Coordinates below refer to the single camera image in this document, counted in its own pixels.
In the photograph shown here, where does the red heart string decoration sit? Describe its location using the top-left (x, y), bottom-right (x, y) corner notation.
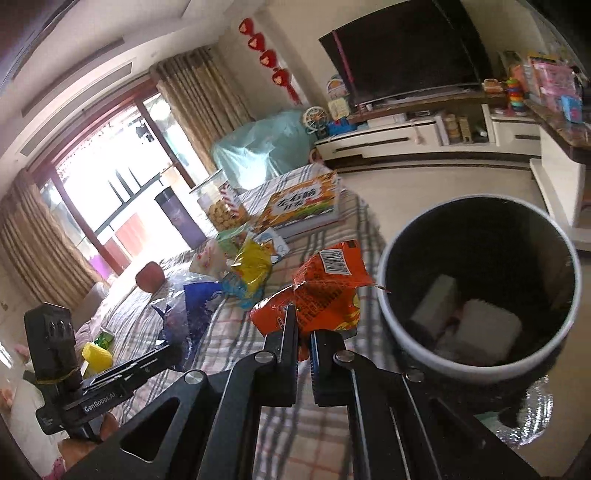
top-left (238, 17), bottom-right (304, 106)

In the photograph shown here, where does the white blue packet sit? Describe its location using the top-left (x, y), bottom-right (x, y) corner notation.
top-left (253, 228), bottom-right (291, 265)

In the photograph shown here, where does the blue plastic bag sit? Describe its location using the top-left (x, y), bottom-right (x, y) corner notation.
top-left (151, 272), bottom-right (226, 371)

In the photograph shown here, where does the clear cookie jar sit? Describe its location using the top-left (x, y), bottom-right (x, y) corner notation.
top-left (189, 170), bottom-right (253, 234)

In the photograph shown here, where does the sliding glass door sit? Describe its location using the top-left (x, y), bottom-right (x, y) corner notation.
top-left (39, 82), bottom-right (223, 278)

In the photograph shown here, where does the wide ceiling air vent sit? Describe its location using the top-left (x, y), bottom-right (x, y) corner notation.
top-left (20, 58), bottom-right (139, 156)

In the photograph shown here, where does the marble top side counter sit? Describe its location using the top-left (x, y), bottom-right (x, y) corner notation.
top-left (526, 99), bottom-right (591, 230)

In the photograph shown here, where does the white television cabinet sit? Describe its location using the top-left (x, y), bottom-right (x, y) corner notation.
top-left (313, 87), bottom-right (546, 169)

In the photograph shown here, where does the white pink snack bag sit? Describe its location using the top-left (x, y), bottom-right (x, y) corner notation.
top-left (189, 237), bottom-right (228, 278)

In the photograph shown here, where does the rainbow stacking ring toy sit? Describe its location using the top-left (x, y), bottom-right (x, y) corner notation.
top-left (505, 77), bottom-right (527, 116)

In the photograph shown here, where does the person's left hand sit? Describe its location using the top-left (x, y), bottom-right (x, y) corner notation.
top-left (59, 412), bottom-right (122, 467)

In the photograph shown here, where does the teal covered furniture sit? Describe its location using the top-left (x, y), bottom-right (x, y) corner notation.
top-left (211, 109), bottom-right (320, 190)

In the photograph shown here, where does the yellow plastic toy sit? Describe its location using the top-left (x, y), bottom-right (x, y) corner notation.
top-left (82, 342), bottom-right (114, 375)

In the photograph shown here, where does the beige curtain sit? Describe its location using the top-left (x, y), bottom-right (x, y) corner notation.
top-left (150, 45), bottom-right (255, 174)
top-left (0, 168), bottom-right (105, 302)

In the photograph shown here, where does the red-orange snack bag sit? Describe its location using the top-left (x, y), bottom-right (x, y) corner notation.
top-left (249, 240), bottom-right (391, 361)

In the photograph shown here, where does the yellow snack bag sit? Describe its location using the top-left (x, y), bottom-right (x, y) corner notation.
top-left (221, 235), bottom-right (273, 311)

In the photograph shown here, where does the white foam block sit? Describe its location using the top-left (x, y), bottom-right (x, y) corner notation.
top-left (436, 298), bottom-right (523, 366)
top-left (408, 274), bottom-right (461, 340)

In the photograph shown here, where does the orange cover picture book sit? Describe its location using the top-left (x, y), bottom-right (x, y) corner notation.
top-left (253, 170), bottom-right (343, 241)

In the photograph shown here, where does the green box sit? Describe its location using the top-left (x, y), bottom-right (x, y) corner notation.
top-left (215, 228), bottom-right (253, 257)

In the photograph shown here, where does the ferris wheel toy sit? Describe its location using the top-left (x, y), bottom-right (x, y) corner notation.
top-left (302, 106), bottom-right (330, 140)

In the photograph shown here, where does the white waste bin black liner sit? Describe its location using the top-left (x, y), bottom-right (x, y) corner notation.
top-left (376, 195), bottom-right (581, 449)

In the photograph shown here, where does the black television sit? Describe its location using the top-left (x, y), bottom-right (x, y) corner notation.
top-left (319, 0), bottom-right (495, 108)

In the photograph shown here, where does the purple bottle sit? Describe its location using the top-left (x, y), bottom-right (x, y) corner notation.
top-left (154, 186), bottom-right (208, 249)

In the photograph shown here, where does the pink toy box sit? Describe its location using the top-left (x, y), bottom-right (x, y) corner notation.
top-left (512, 57), bottom-right (583, 110)

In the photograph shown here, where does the yellow green toy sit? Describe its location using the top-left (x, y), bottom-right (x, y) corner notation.
top-left (328, 96), bottom-right (351, 122)

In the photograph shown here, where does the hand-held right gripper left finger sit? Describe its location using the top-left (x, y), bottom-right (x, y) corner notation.
top-left (62, 305), bottom-right (301, 480)

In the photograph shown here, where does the narrow ceiling air vent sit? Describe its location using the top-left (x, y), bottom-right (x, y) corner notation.
top-left (11, 37), bottom-right (125, 82)

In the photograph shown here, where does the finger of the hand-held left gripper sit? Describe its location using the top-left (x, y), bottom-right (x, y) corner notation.
top-left (124, 344), bottom-right (184, 384)

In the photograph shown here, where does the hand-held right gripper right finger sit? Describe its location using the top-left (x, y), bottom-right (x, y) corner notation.
top-left (310, 330), bottom-right (541, 480)

